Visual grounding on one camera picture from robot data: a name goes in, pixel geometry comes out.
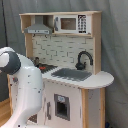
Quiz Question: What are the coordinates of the grey dispenser panel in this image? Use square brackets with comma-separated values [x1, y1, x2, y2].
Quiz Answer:
[54, 94, 70, 121]

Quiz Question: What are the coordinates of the toy microwave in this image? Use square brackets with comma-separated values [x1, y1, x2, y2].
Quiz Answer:
[54, 15, 91, 34]

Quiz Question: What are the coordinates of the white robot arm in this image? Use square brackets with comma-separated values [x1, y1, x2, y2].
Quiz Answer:
[0, 47, 43, 128]

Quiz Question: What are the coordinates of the wooden toy kitchen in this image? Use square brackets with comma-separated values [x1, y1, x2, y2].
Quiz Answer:
[5, 10, 115, 128]

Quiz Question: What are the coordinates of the grey range hood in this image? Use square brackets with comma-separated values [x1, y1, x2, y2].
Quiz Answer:
[24, 15, 54, 35]

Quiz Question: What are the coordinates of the grey toy sink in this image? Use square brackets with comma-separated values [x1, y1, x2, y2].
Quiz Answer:
[52, 68, 92, 81]

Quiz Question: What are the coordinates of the black toy faucet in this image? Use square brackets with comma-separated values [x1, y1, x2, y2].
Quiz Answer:
[75, 51, 93, 70]

